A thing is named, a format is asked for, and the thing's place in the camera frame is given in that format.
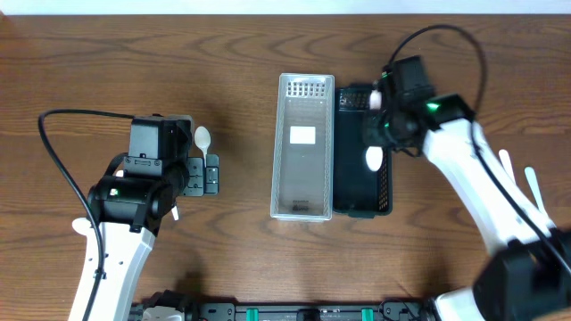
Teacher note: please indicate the dark green plastic basket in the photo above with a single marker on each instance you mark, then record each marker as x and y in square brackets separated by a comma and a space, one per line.
[357, 191]

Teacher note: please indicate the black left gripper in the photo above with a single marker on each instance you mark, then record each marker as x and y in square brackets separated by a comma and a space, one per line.
[196, 176]

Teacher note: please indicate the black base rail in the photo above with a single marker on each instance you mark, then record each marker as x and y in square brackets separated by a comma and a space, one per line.
[169, 305]

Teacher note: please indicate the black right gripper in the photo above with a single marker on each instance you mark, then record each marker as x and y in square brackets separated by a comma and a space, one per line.
[372, 137]

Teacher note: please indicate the white plastic spoon top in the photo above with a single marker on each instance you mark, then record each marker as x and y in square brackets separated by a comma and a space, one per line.
[202, 140]

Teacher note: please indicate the white plastic spoon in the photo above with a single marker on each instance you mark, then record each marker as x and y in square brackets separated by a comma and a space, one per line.
[202, 140]
[82, 226]
[374, 154]
[175, 213]

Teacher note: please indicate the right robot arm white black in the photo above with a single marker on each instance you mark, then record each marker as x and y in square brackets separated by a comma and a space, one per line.
[528, 275]

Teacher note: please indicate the translucent white plastic basket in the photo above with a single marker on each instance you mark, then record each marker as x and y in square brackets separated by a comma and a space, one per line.
[302, 176]

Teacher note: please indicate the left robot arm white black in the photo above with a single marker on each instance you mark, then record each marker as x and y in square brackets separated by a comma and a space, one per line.
[137, 190]

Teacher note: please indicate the white plastic fork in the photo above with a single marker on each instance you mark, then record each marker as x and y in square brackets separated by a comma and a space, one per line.
[532, 180]
[507, 164]

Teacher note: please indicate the white label sticker in basket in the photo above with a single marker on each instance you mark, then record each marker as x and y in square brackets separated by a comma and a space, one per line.
[302, 135]

